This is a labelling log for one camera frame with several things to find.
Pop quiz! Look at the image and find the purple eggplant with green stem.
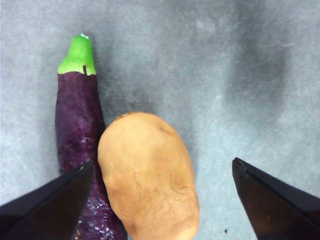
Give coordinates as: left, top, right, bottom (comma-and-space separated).
54, 33, 128, 240

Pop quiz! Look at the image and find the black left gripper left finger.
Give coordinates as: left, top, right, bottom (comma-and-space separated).
0, 159, 95, 240

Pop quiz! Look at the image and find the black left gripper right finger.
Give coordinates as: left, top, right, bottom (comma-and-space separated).
231, 157, 320, 240

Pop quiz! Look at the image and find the brown potato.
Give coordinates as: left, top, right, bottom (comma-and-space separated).
97, 111, 200, 240

